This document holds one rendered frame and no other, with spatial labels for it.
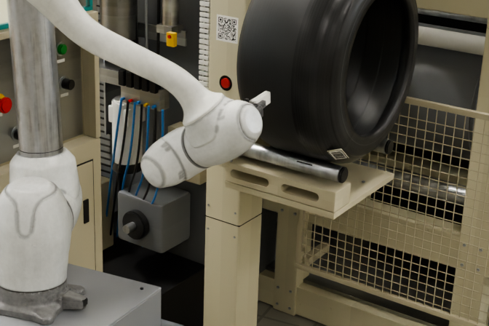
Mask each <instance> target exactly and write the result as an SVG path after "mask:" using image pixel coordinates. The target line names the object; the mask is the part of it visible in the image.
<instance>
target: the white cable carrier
mask: <svg viewBox="0 0 489 326"><path fill-rule="evenodd" d="M200 5H201V6H205V7H200V10H201V11H204V12H200V16H202V17H200V18H199V21H200V22H203V23H199V27H202V28H200V29H199V32H202V33H200V34H199V38H203V39H199V43H201V44H199V48H200V50H199V53H200V54H203V55H199V59H202V60H199V64H201V65H199V70H201V71H199V74H200V75H202V76H199V80H202V81H199V82H200V83H201V84H202V85H203V86H204V87H206V88H207V89H208V90H209V61H210V0H204V1H200ZM206 76H208V77H206Z"/></svg>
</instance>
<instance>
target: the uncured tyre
mask: <svg viewBox="0 0 489 326"><path fill-rule="evenodd" d="M417 48H418V9H417V4H416V0H251V2H250V5H249V7H248V9H247V12H246V15H245V17H244V22H243V24H242V29H241V33H240V37H239V46H238V52H237V62H236V75H237V84H238V90H239V96H240V100H243V101H245V98H248V99H249V100H251V99H253V98H255V97H257V96H258V95H259V94H261V93H262V92H265V91H267V92H268V91H269V92H270V93H271V102H270V103H269V104H268V105H267V106H266V107H265V108H263V117H262V121H263V128H262V133H261V135H260V137H259V138H261V139H262V140H263V141H265V142H266V143H268V144H269V145H271V146H273V147H275V148H277V149H280V150H283V151H288V152H291V153H294V154H299V155H302V156H307V157H310V158H313V159H318V160H321V161H324V162H329V163H332V164H344V163H351V162H355V161H356V160H358V159H360V158H362V157H363V156H364V155H366V154H368V153H369V152H371V151H372V150H374V149H375V148H376V147H378V146H379V145H380V144H381V143H382V141H383V140H384V139H385V138H386V136H387V135H388V134H389V132H390V131H391V129H392V127H393V126H394V124H395V122H396V120H397V118H398V116H399V114H400V112H401V110H402V107H403V105H404V103H405V99H406V97H407V94H408V90H409V88H410V83H411V80H412V77H413V71H414V68H415V63H416V54H417ZM335 149H342V150H343V151H344V152H345V153H346V155H347V156H348V157H349V158H347V159H336V160H334V158H332V157H331V155H329V153H328V152H327V151H329V150H335Z"/></svg>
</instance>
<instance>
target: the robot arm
mask: <svg viewBox="0 0 489 326"><path fill-rule="evenodd" d="M7 14H8V22H9V39H10V48H11V56H12V73H13V82H14V91H15V108H16V117H17V133H18V142H19V151H18V152H17V153H16V154H15V155H14V156H13V158H12V160H11V161H10V163H9V184H8V185H7V186H6V187H5V188H4V190H3V191H2V192H1V194H0V315H2V316H6V317H13V318H17V319H24V320H28V321H32V322H35V323H38V324H40V325H51V324H52V323H53V322H54V320H55V317H56V316H57V315H59V314H60V313H61V312H62V311H63V310H64V309H85V308H86V304H87V301H88V298H87V297H86V296H84V294H85V288H84V287H83V286H81V285H72V284H68V283H67V268H68V253H69V250H70V244H71V232H72V231H73V228H74V226H75V225H76V222H77V220H78V218H79V213H80V211H81V207H82V188H81V185H80V182H79V176H78V171H77V166H76V159H75V156H74V155H73V154H72V153H71V152H70V151H69V150H68V149H67V148H65V147H63V134H62V123H61V112H60V93H59V82H58V72H57V52H56V41H55V26H56V27H57V28H58V29H59V30H60V31H61V32H62V33H63V34H65V35H66V36H67V37H68V38H69V39H70V40H71V41H73V42H74V43H76V44H77V45H79V46H80V47H81V48H83V49H85V50H86V51H88V52H90V53H92V54H94V55H96V56H98V57H100V58H102V59H104V60H106V61H108V62H110V63H113V64H114V65H117V66H119V67H121V68H123V69H126V70H128V71H130V72H132V73H135V74H137V75H138V76H141V77H143V78H145V79H147V80H149V81H151V82H154V83H156V84H158V85H159V86H161V87H163V88H165V89H166V90H167V91H169V92H170V93H171V94H172V95H174V97H175V98H176V99H177V100H178V102H179V103H180V104H181V106H182V108H183V114H184V115H183V125H184V127H179V128H177V129H175V130H173V131H171V132H169V133H167V134H166V135H165V136H163V137H162V138H160V139H158V141H156V142H155V143H153V144H152V145H151V146H150V148H149V149H148V150H147V151H146V152H145V153H144V155H143V157H142V159H141V161H140V167H141V170H142V172H143V174H144V176H145V178H146V180H147V181H148V182H149V183H150V184H151V185H152V186H154V187H157V188H166V187H170V186H175V185H178V184H179V183H181V182H183V181H185V180H189V179H190V178H192V177H194V176H195V175H197V174H199V173H200V172H202V171H204V170H206V169H207V168H209V167H212V166H215V165H219V164H223V163H226V162H229V161H231V160H232V159H235V158H237V157H238V156H240V155H242V154H243V153H245V152H246V151H248V150H249V149H250V148H251V147H252V146H253V144H254V143H255V142H256V140H257V139H258V138H259V137H260V135H261V133H262V128H263V121H262V117H263V108H265V107H266V106H267V105H268V104H269V103H270V102H271V93H270V92H269V91H268V92H267V91H265V92H262V93H261V94H259V95H258V96H257V97H255V98H253V99H251V100H249V99H248V98H245V99H244V101H243V100H232V99H230V98H227V97H226V96H225V95H223V93H221V92H211V91H209V90H208V89H207V88H206V87H204V86H203V85H202V84H201V83H200V82H199V81H198V80H197V79H195V78H194V77H193V76H192V75H191V74H190V73H189V72H187V71H186V70H184V69H183V68H181V67H180V66H179V65H176V64H175V63H173V62H171V61H169V60H168V59H166V58H164V57H162V56H160V55H158V54H156V53H154V52H152V51H150V50H148V49H146V48H144V47H142V46H140V45H138V44H136V43H135V42H133V41H130V40H129V39H126V38H124V37H123V36H120V35H119V34H117V33H114V32H113V31H110V30H108V29H107V28H105V27H104V26H102V25H101V24H99V23H98V22H96V21H95V20H94V19H93V18H91V17H90V16H89V15H88V14H87V12H86V11H85V10H84V8H83V7H82V6H81V4H80V3H79V1H78V0H7Z"/></svg>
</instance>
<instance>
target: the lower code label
mask: <svg viewBox="0 0 489 326"><path fill-rule="evenodd" d="M238 21H239V18H237V17H229V16H225V15H218V14H217V27H216V40H219V41H226V42H230V43H234V44H238Z"/></svg>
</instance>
